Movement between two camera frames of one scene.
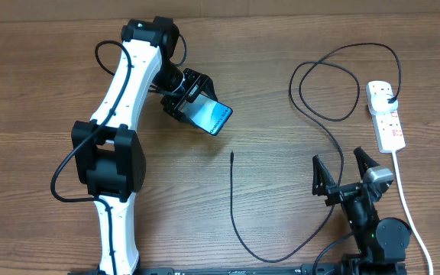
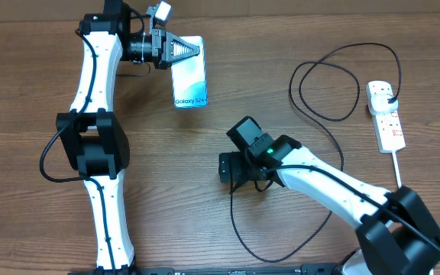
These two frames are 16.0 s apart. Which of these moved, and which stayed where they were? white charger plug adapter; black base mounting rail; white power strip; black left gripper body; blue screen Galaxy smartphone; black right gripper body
Moved: black right gripper body; black left gripper body; blue screen Galaxy smartphone
Stayed: white charger plug adapter; black base mounting rail; white power strip
